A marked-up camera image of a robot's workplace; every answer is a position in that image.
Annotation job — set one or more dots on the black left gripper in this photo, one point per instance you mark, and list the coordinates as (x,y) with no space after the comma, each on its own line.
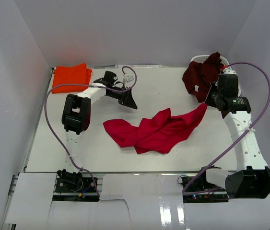
(127,99)

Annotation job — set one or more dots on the orange folded t shirt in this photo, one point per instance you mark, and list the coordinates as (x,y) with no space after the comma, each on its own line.
(79,74)

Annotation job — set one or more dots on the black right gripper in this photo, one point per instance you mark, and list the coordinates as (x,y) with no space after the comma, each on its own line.
(208,100)

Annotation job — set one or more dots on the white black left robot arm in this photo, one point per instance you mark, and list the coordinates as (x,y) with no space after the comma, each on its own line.
(76,119)

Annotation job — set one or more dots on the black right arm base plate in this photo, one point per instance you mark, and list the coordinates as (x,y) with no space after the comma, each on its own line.
(217,196)

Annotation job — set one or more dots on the dark maroon t shirt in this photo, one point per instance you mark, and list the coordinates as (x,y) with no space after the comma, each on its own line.
(198,76)

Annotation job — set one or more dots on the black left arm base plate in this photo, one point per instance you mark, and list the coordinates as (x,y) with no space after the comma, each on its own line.
(84,191)

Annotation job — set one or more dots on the bright red t shirt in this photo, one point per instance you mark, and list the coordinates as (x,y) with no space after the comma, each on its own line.
(160,133)

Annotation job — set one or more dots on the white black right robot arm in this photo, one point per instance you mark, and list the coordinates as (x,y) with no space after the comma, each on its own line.
(252,176)

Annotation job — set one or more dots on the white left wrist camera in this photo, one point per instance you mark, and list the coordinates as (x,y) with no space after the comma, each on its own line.
(128,78)

